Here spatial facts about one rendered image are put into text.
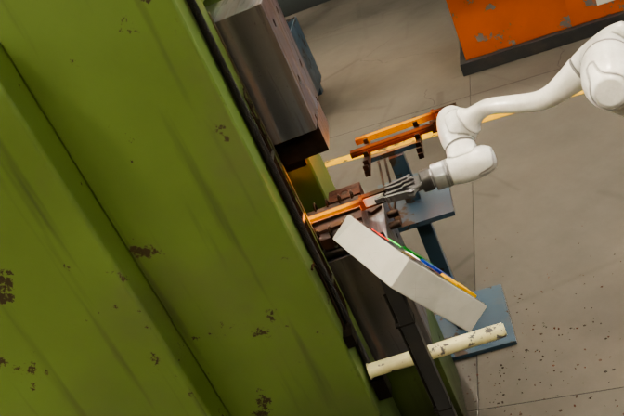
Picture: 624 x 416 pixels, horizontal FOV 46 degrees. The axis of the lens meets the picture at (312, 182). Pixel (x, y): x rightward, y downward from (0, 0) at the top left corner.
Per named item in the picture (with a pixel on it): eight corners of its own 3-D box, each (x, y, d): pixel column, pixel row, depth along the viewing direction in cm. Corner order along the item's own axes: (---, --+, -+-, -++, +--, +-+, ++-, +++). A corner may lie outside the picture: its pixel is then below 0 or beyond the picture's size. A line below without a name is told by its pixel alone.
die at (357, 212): (367, 212, 258) (358, 192, 254) (370, 242, 240) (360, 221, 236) (257, 251, 266) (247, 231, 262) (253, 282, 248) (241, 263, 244)
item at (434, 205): (446, 167, 314) (444, 162, 313) (455, 214, 279) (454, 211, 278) (379, 188, 321) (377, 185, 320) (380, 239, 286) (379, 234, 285)
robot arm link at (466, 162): (457, 193, 243) (446, 162, 251) (502, 177, 240) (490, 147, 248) (450, 175, 235) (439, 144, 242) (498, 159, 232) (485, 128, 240)
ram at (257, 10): (318, 85, 251) (270, -26, 235) (317, 129, 217) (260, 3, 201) (207, 128, 259) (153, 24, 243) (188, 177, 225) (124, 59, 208)
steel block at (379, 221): (420, 281, 288) (381, 188, 270) (433, 344, 254) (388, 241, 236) (288, 325, 298) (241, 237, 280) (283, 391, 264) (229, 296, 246)
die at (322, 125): (329, 124, 243) (318, 99, 239) (329, 149, 225) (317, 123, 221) (214, 168, 251) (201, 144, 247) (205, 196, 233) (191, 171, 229)
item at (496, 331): (505, 330, 228) (500, 317, 226) (509, 341, 223) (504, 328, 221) (371, 371, 236) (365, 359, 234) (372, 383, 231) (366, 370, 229)
